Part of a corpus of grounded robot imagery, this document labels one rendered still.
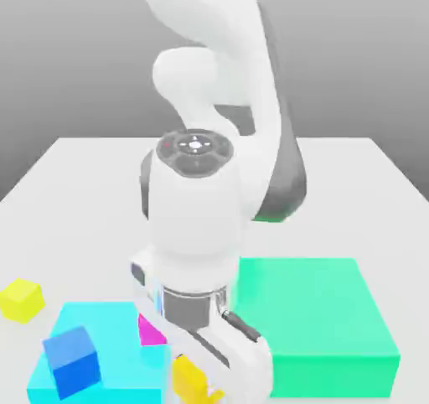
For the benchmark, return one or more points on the large green box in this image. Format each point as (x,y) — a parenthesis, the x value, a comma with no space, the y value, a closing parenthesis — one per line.
(311,310)

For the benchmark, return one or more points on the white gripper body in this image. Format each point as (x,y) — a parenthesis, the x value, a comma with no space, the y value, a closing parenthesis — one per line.
(248,367)

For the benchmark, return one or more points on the small magenta cube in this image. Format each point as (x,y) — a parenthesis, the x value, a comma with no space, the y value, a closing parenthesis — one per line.
(149,335)

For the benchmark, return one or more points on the small golden yellow cube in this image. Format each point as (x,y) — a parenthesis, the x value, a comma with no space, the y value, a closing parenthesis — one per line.
(187,377)

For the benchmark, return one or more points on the large cyan box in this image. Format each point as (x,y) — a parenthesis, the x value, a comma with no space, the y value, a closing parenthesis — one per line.
(114,337)

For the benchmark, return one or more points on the small blue cube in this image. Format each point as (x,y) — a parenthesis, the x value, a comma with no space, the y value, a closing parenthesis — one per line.
(72,363)

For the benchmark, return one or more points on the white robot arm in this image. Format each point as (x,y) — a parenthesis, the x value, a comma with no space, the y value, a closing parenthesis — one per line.
(194,209)

